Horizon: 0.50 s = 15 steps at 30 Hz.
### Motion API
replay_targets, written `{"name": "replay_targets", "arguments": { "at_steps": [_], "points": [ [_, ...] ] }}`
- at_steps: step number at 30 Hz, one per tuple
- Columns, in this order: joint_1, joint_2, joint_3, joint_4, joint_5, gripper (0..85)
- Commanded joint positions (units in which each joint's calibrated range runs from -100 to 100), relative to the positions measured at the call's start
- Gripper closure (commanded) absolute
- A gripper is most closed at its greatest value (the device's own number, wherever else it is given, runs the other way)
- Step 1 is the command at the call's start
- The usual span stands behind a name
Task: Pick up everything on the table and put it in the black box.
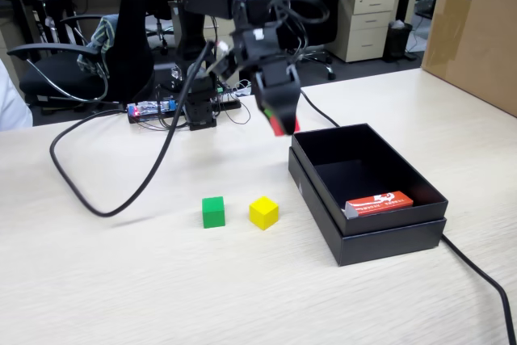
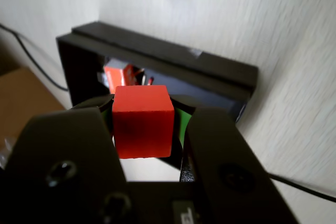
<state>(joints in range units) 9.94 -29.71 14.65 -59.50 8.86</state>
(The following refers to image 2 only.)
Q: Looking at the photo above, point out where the red and white package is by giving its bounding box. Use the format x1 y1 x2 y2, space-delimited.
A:
102 63 149 91

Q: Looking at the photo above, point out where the clear plastic bag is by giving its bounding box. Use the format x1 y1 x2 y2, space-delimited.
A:
0 135 17 169

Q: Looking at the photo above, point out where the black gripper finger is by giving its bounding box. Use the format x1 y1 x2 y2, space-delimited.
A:
0 94 133 224
170 94 300 224

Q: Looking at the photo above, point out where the black box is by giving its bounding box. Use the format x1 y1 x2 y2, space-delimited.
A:
55 20 260 174

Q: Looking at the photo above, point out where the large cardboard box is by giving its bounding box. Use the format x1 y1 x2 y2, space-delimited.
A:
0 67 68 142

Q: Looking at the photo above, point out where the red cube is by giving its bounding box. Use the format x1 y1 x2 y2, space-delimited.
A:
111 84 175 160

